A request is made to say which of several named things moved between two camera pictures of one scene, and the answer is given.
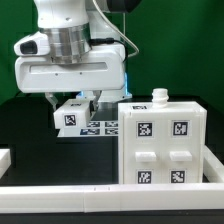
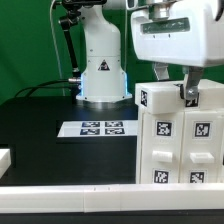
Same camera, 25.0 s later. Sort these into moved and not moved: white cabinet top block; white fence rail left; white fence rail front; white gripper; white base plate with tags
Moved: white cabinet top block; white gripper
Not moved: white fence rail front; white base plate with tags; white fence rail left
